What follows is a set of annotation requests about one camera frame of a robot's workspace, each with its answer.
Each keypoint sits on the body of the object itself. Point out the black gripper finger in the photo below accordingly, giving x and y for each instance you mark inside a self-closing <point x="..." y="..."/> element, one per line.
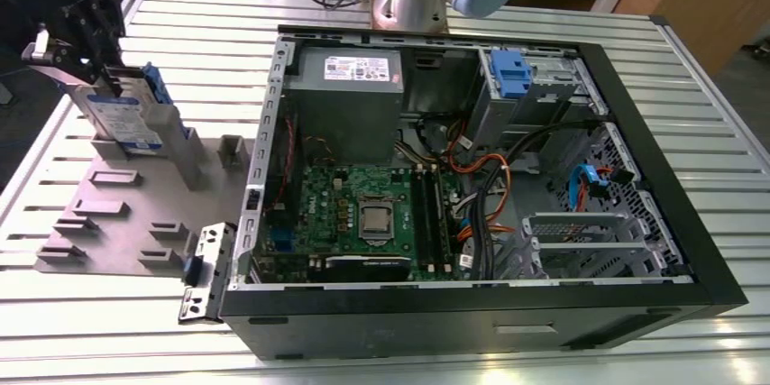
<point x="70" y="38"/>
<point x="111" y="20"/>

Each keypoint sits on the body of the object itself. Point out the hard disk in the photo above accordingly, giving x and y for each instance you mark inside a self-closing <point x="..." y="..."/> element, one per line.
<point x="123" y="125"/>

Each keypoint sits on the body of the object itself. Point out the grey parts rack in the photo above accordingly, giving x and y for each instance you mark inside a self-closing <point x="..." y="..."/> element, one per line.
<point x="138" y="213"/>

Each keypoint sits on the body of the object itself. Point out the grey power supply unit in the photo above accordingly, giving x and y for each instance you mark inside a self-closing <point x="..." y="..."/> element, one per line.
<point x="344" y="123"/>

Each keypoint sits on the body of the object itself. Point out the green motherboard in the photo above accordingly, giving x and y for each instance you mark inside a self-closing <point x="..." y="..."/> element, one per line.
<point x="325" y="186"/>

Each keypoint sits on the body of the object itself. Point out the CPU socket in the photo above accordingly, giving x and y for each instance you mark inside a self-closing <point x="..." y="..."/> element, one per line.
<point x="378" y="202"/>

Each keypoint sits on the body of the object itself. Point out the silver CPU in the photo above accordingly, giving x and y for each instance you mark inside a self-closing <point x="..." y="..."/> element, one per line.
<point x="377" y="219"/>

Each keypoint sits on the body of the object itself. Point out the silver metal drive cage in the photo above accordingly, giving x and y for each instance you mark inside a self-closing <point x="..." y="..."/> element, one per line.
<point x="500" y="114"/>

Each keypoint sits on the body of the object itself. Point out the black RAM slot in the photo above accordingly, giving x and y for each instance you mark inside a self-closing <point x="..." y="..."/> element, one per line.
<point x="426" y="222"/>
<point x="444" y="231"/>

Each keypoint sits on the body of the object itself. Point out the black graphics card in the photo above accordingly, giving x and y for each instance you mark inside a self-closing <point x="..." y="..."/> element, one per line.
<point x="368" y="270"/>

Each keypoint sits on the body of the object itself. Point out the black PC case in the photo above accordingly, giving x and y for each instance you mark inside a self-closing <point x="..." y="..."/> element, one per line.
<point x="421" y="308"/>

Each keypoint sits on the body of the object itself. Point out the black chair base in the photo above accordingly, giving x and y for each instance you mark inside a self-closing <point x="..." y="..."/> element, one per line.
<point x="760" y="48"/>

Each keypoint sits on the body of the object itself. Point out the metal card retention bracket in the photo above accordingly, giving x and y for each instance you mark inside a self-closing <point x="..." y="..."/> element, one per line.
<point x="212" y="241"/>

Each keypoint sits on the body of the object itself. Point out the blue plastic drive bracket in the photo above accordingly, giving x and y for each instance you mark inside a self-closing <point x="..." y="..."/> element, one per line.
<point x="509" y="74"/>

